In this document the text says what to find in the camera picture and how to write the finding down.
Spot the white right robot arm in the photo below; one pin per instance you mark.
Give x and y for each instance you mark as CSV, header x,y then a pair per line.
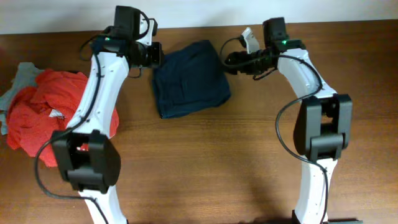
x,y
323,125

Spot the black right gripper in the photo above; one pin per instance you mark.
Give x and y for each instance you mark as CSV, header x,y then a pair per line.
x,y
235,55

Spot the navy blue shorts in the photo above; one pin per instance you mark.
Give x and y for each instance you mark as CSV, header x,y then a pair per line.
x,y
190,80

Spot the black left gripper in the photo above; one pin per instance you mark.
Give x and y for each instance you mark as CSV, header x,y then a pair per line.
x,y
156,57

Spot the grey cloth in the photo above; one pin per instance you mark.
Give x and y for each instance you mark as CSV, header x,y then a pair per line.
x,y
25,76

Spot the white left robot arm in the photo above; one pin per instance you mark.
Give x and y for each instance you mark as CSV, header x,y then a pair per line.
x,y
85,156

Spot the red printed t-shirt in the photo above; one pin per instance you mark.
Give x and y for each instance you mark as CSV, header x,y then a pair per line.
x,y
35,112

